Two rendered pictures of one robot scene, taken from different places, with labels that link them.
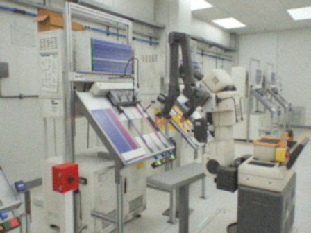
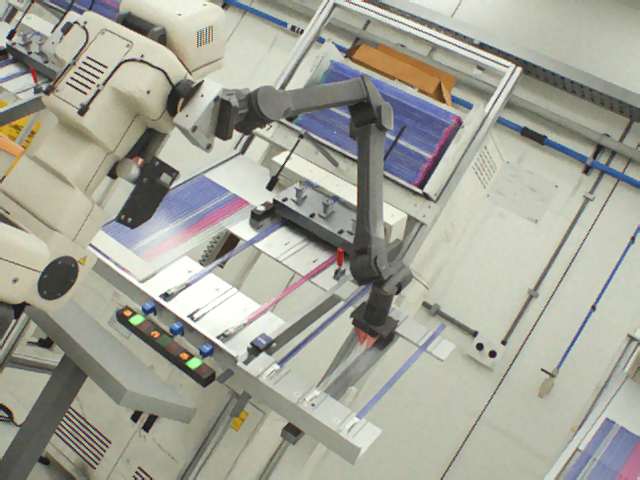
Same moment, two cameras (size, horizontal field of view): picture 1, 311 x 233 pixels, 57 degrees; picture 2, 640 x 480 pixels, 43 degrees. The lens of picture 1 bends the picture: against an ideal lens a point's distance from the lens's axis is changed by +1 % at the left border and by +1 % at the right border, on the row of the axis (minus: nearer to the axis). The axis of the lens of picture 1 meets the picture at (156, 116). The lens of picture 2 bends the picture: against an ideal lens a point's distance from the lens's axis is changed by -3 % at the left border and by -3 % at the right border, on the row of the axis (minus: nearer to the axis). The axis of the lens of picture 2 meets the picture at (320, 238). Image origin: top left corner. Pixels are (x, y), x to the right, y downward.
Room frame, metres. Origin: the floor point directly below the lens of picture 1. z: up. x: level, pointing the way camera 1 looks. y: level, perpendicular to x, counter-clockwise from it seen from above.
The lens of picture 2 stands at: (2.28, -2.23, 1.02)
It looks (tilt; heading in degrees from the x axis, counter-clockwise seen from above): 2 degrees up; 83
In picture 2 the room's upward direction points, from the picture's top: 31 degrees clockwise
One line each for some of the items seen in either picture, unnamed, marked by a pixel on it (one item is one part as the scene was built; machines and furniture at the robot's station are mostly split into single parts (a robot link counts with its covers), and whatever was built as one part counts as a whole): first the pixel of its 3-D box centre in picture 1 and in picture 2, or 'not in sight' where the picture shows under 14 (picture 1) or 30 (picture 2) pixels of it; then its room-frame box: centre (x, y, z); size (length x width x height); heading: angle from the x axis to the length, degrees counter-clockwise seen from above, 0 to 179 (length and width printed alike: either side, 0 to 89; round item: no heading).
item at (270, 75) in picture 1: (264, 98); not in sight; (7.95, -3.02, 0.95); 1.36 x 0.82 x 1.90; 56
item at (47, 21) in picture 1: (75, 25); (420, 78); (2.64, 0.73, 1.82); 0.68 x 0.30 x 0.20; 146
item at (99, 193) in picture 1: (96, 188); (189, 435); (2.58, 0.56, 0.31); 0.70 x 0.65 x 0.62; 146
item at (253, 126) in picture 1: (248, 100); not in sight; (6.75, -2.20, 0.95); 1.36 x 0.82 x 1.90; 56
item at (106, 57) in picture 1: (108, 57); (378, 125); (2.56, 0.42, 1.52); 0.51 x 0.13 x 0.27; 146
